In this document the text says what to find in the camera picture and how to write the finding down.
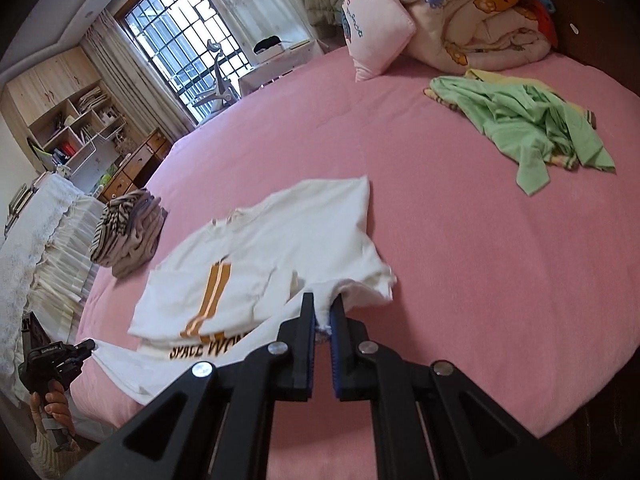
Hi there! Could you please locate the beige window curtain left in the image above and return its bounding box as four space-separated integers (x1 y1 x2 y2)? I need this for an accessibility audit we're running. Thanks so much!
80 10 196 142

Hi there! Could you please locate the pink embroidered pillow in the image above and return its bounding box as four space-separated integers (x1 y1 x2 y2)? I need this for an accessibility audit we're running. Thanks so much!
342 0 416 81

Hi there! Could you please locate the person's left forearm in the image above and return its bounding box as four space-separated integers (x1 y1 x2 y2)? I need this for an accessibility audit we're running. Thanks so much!
30 430 84 479

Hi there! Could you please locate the yellow garment under green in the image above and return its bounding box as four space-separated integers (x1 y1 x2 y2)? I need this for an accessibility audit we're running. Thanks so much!
423 68 598 168

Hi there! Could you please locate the white lace covered furniture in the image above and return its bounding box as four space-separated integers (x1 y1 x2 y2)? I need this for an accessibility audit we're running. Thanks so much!
1 174 103 405

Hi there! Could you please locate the folded cartoon quilt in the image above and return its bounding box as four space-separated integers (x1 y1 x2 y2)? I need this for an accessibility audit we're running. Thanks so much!
399 0 554 75

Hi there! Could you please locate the pink bed sheet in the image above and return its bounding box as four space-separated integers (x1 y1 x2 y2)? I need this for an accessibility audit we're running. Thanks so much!
69 44 640 480

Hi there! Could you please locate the grey folded clothes pile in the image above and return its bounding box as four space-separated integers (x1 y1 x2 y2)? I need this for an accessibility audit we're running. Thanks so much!
112 195 168 280

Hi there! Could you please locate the dark wooden headboard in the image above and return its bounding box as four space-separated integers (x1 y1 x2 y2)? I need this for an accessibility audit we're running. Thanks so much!
551 0 639 72

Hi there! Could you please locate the white box on table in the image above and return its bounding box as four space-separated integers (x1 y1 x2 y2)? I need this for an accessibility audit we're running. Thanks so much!
253 35 284 60

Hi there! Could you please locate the wooden desk with drawers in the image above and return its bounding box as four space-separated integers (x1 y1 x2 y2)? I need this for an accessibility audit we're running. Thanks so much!
98 128 172 203

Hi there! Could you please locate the grey office chair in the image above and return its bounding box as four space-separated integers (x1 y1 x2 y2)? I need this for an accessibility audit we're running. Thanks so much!
191 39 240 115

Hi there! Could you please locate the person's left hand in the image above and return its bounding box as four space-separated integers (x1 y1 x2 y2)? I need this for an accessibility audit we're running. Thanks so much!
29 380 75 436

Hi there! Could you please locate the green crumpled shirt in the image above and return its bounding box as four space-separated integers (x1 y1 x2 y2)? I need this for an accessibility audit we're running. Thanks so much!
429 75 618 198

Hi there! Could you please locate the white university sweatshirt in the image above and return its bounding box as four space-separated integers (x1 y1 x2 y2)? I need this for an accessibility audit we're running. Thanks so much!
93 177 396 405

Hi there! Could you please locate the wooden bookshelf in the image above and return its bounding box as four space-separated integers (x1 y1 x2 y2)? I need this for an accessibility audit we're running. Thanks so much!
1 47 125 193

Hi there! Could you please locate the window with black bars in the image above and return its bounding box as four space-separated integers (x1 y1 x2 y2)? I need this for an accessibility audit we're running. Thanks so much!
122 0 250 124

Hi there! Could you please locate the small table with cloth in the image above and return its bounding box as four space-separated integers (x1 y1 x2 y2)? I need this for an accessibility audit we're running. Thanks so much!
238 40 324 98

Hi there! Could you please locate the striped folded top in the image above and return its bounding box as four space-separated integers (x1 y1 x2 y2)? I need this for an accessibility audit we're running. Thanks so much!
90 188 154 264

